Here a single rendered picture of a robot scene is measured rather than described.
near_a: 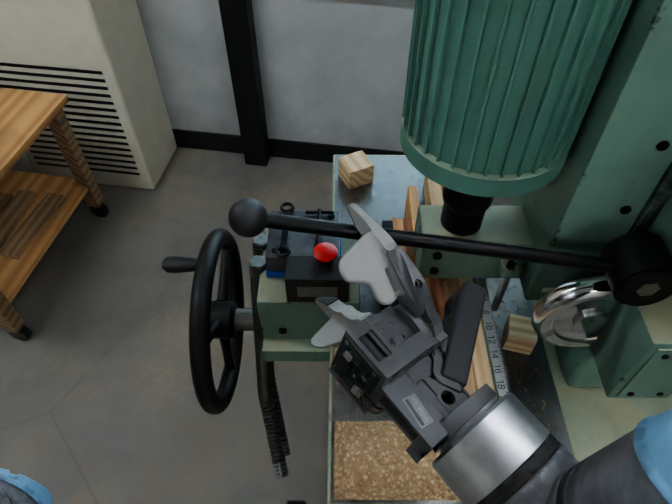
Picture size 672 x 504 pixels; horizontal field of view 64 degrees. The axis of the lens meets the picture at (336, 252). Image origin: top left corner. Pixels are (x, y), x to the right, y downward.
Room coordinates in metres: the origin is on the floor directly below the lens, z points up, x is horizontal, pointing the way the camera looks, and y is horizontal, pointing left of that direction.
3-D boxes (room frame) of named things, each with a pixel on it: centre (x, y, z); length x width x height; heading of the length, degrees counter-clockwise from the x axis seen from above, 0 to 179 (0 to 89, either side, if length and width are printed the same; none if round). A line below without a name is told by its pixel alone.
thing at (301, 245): (0.46, 0.04, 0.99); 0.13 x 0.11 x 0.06; 0
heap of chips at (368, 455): (0.22, -0.07, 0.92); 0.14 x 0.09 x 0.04; 90
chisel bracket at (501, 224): (0.47, -0.18, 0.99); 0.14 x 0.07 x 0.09; 90
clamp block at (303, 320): (0.47, 0.04, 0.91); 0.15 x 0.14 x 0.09; 0
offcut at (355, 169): (0.70, -0.03, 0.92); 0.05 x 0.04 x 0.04; 116
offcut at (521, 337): (0.44, -0.28, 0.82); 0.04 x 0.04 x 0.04; 76
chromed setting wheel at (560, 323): (0.34, -0.29, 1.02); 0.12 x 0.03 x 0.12; 90
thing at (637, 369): (0.31, -0.34, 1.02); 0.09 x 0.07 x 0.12; 0
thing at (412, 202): (0.50, -0.12, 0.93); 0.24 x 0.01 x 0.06; 0
